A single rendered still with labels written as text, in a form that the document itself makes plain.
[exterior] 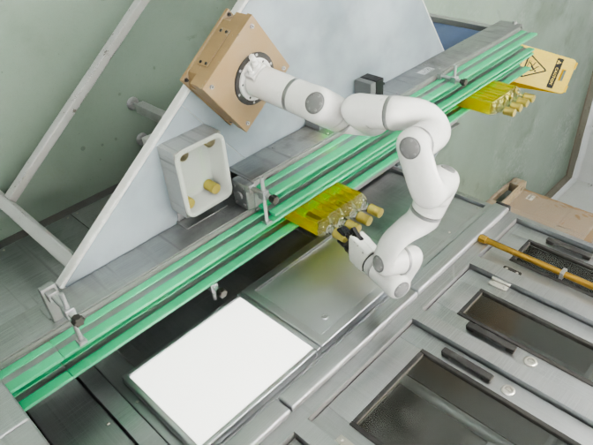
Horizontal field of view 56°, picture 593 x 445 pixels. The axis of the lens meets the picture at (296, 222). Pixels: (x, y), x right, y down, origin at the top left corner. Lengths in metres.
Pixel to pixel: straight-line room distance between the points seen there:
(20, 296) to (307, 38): 1.27
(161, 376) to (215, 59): 0.87
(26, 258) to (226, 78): 1.04
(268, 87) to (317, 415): 0.88
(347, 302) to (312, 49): 0.86
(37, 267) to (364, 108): 1.29
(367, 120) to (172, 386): 0.85
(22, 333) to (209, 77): 0.82
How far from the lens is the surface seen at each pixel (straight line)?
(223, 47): 1.61
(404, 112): 1.39
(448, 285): 1.84
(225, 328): 1.67
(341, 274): 1.81
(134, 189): 1.66
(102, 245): 1.68
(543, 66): 4.93
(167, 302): 1.67
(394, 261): 1.49
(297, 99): 1.52
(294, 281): 1.79
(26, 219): 2.01
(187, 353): 1.64
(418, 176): 1.32
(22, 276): 2.15
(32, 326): 1.61
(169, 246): 1.71
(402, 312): 1.73
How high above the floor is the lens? 2.05
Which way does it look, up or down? 36 degrees down
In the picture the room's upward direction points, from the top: 118 degrees clockwise
